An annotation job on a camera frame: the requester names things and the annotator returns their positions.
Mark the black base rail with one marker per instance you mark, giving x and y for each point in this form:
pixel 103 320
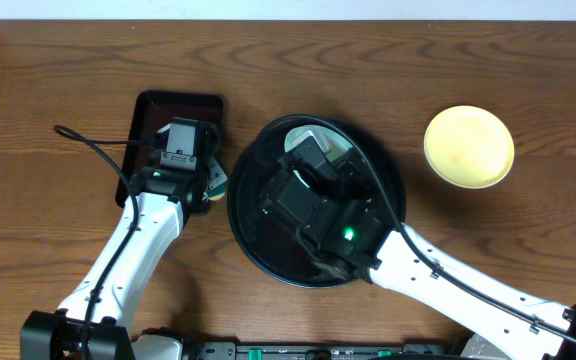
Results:
pixel 232 351

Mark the green yellow sponge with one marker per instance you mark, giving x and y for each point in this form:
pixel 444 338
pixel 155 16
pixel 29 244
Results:
pixel 216 194

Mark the yellow plate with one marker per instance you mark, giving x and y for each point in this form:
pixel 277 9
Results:
pixel 469 147

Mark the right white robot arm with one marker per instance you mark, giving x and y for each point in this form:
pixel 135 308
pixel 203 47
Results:
pixel 522 326

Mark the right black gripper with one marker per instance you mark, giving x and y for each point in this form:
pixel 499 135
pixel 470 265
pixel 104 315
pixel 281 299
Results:
pixel 363 200

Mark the light blue plate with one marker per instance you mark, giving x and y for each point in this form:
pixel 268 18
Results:
pixel 332 144

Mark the dark rectangular tray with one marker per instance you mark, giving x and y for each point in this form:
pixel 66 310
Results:
pixel 153 110

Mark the round black serving tray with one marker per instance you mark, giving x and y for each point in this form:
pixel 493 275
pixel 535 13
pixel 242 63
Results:
pixel 275 250

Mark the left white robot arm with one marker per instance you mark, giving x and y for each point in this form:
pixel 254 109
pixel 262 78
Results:
pixel 95 320

